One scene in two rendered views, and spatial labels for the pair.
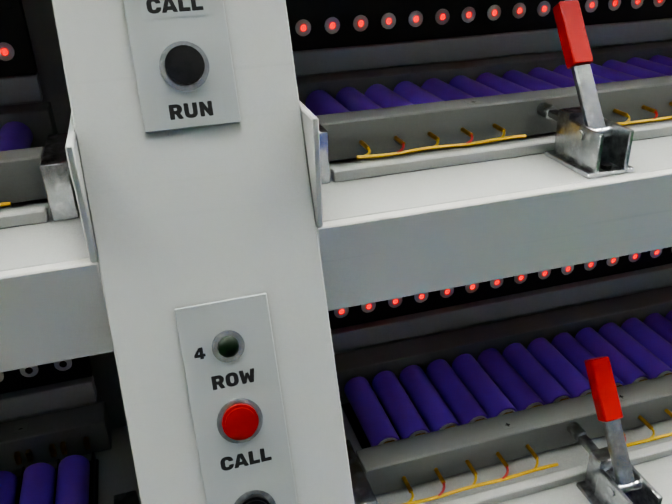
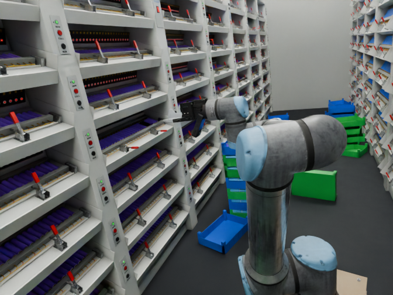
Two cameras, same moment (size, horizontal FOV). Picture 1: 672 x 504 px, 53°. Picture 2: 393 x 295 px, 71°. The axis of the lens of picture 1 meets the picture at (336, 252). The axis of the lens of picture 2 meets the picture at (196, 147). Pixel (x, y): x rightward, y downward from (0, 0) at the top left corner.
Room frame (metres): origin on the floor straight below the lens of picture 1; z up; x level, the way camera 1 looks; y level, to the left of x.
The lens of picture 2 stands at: (-0.85, 1.26, 1.09)
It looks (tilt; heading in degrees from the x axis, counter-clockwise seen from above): 18 degrees down; 310
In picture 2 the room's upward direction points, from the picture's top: 9 degrees counter-clockwise
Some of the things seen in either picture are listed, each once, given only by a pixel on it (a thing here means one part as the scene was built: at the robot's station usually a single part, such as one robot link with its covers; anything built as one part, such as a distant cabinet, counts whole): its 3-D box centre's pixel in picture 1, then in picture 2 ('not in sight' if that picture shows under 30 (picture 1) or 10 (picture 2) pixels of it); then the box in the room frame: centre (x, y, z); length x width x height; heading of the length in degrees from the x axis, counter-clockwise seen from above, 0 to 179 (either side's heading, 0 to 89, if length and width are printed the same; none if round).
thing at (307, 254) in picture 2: not in sight; (311, 266); (-0.59, 0.42, 0.32); 0.17 x 0.15 x 0.18; 38
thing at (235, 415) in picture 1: (239, 419); not in sight; (0.29, 0.05, 0.85); 0.02 x 0.01 x 0.02; 104
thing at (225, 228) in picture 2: not in sight; (224, 229); (0.05, 0.05, 0.04); 0.30 x 0.20 x 0.08; 88
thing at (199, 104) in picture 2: not in sight; (195, 110); (-0.08, 0.32, 0.87); 0.12 x 0.08 x 0.09; 14
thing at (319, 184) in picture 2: not in sight; (313, 183); (-0.30, -0.65, 0.10); 0.30 x 0.08 x 0.20; 3
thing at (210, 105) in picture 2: not in sight; (212, 110); (-0.17, 0.30, 0.87); 0.10 x 0.05 x 0.09; 104
